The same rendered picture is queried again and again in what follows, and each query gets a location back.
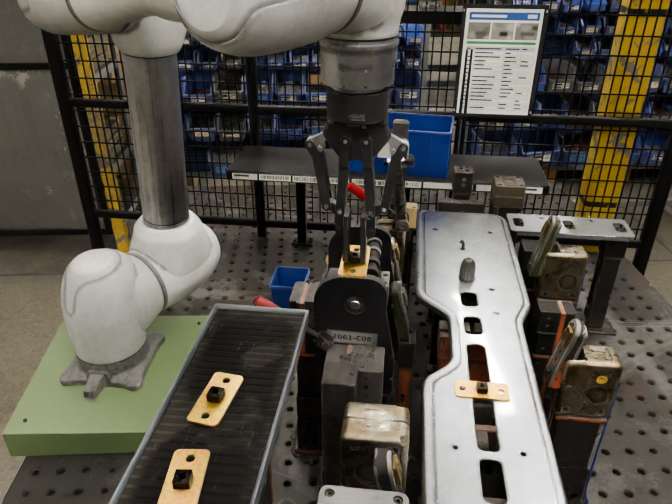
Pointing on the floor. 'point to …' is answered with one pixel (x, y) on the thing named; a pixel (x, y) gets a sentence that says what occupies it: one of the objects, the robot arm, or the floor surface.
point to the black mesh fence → (388, 111)
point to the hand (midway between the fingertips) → (355, 235)
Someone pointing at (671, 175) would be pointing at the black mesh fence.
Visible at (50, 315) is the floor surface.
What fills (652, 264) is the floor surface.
